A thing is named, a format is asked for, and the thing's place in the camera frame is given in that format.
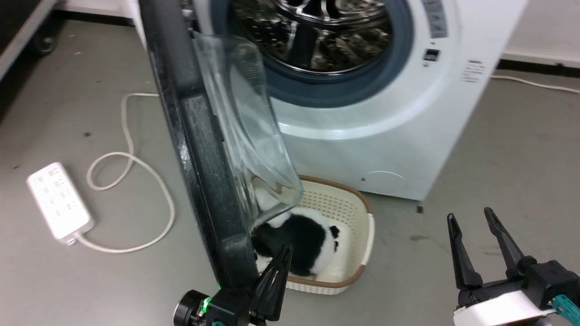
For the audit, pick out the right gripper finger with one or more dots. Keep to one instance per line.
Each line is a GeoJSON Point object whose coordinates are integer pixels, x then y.
{"type": "Point", "coordinates": [507, 246]}
{"type": "Point", "coordinates": [463, 262]}

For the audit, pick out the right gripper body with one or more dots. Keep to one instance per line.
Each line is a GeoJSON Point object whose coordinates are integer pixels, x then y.
{"type": "Point", "coordinates": [534, 290]}

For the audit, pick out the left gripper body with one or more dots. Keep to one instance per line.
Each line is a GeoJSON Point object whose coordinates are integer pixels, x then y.
{"type": "Point", "coordinates": [226, 310]}

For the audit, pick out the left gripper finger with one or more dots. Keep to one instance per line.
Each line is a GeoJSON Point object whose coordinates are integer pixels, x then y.
{"type": "Point", "coordinates": [272, 290]}

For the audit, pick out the black glass washing machine door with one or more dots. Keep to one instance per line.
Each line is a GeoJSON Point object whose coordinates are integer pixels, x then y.
{"type": "Point", "coordinates": [199, 149]}

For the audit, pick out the white front-load washing machine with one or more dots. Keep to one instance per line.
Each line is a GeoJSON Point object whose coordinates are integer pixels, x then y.
{"type": "Point", "coordinates": [398, 136]}

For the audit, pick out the blue-grey rubber door gasket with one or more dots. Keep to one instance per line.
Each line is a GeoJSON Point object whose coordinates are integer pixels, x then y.
{"type": "Point", "coordinates": [398, 54]}

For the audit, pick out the steel washing machine drum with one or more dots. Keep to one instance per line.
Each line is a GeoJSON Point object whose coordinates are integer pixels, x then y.
{"type": "Point", "coordinates": [326, 40]}

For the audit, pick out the black and white plush toy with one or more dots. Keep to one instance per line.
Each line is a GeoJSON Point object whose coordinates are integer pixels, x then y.
{"type": "Point", "coordinates": [303, 235]}

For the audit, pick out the cream laundry basket brown rim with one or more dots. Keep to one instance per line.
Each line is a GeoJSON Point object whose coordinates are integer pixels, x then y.
{"type": "Point", "coordinates": [344, 203]}

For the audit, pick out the white power strip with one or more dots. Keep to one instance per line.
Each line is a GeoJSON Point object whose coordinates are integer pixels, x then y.
{"type": "Point", "coordinates": [59, 199]}

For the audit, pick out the black caster wheel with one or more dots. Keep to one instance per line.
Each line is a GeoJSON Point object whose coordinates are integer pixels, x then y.
{"type": "Point", "coordinates": [44, 43]}

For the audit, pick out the grey cart with black frame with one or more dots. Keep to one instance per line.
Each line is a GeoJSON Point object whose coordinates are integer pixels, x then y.
{"type": "Point", "coordinates": [18, 31]}

